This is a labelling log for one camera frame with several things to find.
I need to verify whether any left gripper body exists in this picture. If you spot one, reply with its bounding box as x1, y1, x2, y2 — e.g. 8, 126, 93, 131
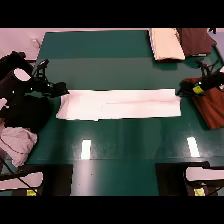
49, 81, 70, 99

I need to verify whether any pale grey garment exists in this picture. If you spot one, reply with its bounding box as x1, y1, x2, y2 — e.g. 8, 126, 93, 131
0, 126, 39, 168

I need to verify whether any cream garment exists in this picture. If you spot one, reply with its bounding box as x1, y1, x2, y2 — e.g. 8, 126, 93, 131
148, 28, 186, 63

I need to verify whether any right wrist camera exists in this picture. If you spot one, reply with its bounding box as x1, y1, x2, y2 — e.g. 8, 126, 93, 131
195, 58, 221, 77

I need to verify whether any black cable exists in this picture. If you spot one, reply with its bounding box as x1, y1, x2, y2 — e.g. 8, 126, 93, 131
0, 155, 42, 197

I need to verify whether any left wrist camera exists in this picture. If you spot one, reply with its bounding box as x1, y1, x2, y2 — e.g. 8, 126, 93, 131
32, 58, 51, 80

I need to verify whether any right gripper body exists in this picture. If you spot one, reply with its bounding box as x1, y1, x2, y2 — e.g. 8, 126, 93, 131
177, 78, 205, 98

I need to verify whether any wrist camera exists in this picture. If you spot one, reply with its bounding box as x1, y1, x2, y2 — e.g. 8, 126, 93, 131
32, 58, 51, 80
195, 58, 221, 77

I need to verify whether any white garment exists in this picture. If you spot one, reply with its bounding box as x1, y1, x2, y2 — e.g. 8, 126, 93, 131
55, 88, 182, 122

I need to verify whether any orange garment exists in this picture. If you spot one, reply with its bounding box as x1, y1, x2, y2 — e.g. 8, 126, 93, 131
182, 77, 224, 130

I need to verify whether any dark brown garment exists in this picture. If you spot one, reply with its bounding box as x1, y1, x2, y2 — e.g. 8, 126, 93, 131
176, 28, 218, 58

